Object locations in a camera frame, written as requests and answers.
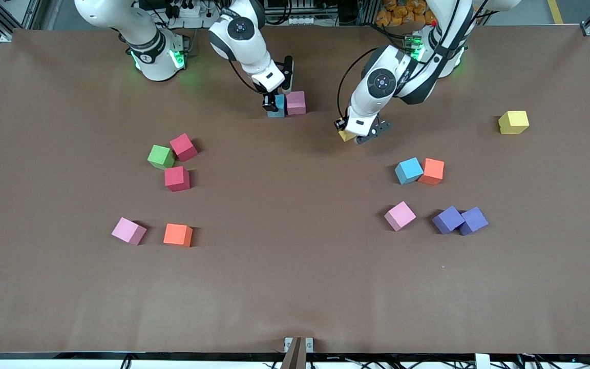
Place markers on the orange foam cube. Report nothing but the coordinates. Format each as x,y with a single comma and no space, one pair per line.
177,234
434,171

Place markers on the white power strip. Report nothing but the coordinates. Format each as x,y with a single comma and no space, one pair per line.
190,10

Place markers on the pink foam cube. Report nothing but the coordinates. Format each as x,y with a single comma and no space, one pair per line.
296,102
400,215
128,230

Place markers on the blue foam cube with scribble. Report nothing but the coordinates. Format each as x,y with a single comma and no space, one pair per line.
280,108

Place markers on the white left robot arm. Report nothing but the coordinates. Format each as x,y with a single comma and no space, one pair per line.
382,82

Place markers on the red foam cube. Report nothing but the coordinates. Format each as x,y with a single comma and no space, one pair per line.
183,147
177,178

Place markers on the yellow foam cube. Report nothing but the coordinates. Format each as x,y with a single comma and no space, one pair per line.
347,136
513,123

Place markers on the orange mesh bags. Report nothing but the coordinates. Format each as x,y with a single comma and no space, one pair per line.
402,13

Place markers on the green foam cube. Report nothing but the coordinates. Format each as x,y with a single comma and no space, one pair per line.
161,156

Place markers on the brown table cover mat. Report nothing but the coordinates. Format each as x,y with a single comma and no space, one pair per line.
295,287

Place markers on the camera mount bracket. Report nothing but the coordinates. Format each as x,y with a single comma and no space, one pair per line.
295,353

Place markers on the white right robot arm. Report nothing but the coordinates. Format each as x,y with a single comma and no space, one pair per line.
246,51

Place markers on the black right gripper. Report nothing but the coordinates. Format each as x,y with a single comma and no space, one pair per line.
268,100

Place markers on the small white box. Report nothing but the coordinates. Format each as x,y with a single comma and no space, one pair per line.
482,362

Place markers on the purple foam cube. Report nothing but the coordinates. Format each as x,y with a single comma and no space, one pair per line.
447,219
475,221

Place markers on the black equipment rack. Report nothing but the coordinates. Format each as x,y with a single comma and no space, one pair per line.
349,13

